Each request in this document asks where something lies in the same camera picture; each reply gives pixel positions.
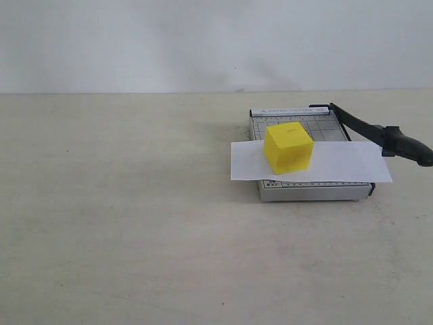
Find yellow foam cube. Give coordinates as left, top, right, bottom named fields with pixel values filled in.
left=263, top=122, right=314, bottom=175

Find white paper sheet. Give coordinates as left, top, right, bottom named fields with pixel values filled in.
left=231, top=140, right=392, bottom=183

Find black cutter blade lever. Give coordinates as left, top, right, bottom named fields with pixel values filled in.
left=329, top=103, right=432, bottom=167

